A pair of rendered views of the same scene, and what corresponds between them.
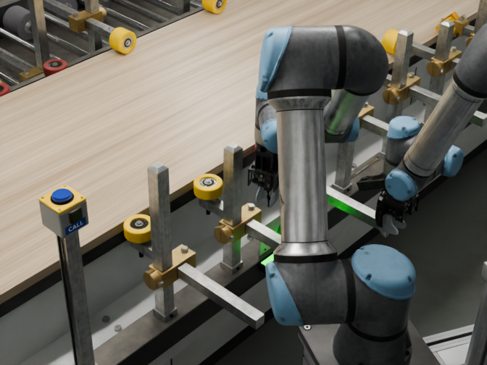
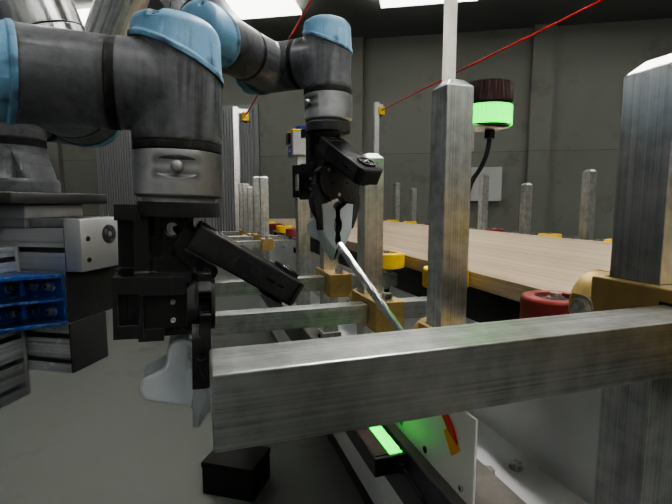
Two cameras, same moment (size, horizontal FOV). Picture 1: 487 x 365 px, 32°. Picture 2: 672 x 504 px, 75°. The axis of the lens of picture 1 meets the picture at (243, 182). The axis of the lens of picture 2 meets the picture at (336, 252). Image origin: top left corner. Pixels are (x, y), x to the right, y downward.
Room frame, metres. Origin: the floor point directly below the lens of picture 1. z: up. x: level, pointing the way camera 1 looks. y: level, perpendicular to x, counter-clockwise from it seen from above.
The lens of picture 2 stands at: (2.08, -0.66, 1.02)
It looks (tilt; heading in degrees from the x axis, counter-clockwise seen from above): 6 degrees down; 121
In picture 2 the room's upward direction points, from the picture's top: straight up
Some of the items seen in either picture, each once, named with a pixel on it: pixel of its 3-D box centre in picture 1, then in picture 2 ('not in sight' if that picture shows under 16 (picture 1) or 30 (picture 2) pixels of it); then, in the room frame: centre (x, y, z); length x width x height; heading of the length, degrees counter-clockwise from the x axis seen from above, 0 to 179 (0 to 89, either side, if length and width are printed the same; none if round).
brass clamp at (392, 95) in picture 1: (401, 89); not in sight; (2.32, -0.49, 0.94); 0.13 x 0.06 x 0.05; 138
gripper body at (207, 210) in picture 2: (398, 193); (171, 268); (1.75, -0.40, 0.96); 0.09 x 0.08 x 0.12; 48
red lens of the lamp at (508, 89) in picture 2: not in sight; (486, 95); (1.96, -0.10, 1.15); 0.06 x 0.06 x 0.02
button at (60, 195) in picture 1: (61, 196); not in sight; (1.36, 0.37, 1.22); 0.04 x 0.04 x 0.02
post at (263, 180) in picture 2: not in sight; (264, 230); (0.81, 0.86, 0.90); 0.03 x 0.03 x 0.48; 48
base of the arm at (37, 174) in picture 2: (374, 332); (11, 166); (1.14, -0.26, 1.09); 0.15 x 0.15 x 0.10
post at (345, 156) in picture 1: (346, 143); (640, 418); (2.12, -0.31, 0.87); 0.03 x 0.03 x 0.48; 48
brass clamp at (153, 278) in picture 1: (169, 268); (331, 280); (1.57, 0.18, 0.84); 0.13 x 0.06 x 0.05; 138
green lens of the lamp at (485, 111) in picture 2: not in sight; (486, 116); (1.96, -0.10, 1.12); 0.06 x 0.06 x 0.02
